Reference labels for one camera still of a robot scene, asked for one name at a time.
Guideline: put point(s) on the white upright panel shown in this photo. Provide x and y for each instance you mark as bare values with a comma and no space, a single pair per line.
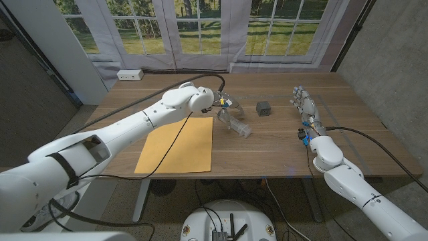
60,50

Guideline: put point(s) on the white power strip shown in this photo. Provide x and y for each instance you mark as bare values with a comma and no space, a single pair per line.
129,74

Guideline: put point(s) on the clear plastic syringe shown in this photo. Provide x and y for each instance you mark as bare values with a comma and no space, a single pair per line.
242,129

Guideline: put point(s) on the grey table leg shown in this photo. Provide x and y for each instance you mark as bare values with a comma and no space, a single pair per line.
312,201

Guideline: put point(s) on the small dark grey box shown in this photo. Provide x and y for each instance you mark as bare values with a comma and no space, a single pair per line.
263,109

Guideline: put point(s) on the grey electronics module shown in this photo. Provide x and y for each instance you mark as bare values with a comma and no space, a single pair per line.
219,236

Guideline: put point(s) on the white table leg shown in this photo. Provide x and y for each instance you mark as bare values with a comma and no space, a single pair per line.
142,197

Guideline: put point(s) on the upright black antenna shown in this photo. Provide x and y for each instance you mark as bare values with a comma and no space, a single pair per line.
231,224

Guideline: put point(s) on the yellow manila envelope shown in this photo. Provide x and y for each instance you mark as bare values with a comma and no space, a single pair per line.
187,150

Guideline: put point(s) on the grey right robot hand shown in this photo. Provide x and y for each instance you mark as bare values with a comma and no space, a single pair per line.
307,107

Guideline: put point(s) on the black round fan base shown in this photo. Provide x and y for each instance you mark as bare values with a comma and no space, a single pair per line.
162,187

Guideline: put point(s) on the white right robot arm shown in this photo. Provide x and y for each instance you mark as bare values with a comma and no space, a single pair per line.
351,187

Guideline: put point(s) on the white grey sneaker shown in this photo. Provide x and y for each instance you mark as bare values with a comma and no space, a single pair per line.
43,214

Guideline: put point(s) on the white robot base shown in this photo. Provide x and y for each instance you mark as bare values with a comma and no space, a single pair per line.
207,221

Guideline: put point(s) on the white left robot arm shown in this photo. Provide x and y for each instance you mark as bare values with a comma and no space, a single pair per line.
133,124

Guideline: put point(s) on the printed window backdrop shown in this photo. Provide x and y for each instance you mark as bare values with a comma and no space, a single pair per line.
230,40

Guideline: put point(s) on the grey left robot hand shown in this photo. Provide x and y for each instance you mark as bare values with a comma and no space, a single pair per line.
230,105

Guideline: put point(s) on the slanted black antenna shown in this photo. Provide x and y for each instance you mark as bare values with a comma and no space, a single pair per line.
241,231

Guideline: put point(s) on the black backdrop stand pole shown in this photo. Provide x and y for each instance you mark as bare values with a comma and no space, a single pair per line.
354,33

